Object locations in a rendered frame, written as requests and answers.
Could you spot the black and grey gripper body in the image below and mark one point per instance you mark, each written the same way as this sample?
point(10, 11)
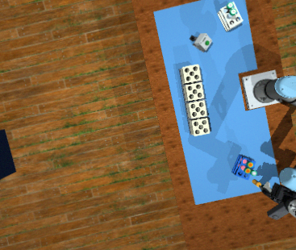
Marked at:
point(281, 193)

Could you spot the blue bench mat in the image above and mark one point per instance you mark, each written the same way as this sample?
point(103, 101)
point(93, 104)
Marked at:
point(210, 158)

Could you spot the blue tube rack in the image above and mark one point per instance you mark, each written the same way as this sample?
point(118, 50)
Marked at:
point(237, 171)

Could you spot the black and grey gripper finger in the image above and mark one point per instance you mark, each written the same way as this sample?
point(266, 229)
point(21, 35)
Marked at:
point(266, 190)

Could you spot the white bucket adapter with holes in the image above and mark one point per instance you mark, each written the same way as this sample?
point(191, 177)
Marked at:
point(191, 69)
point(196, 109)
point(199, 126)
point(193, 91)

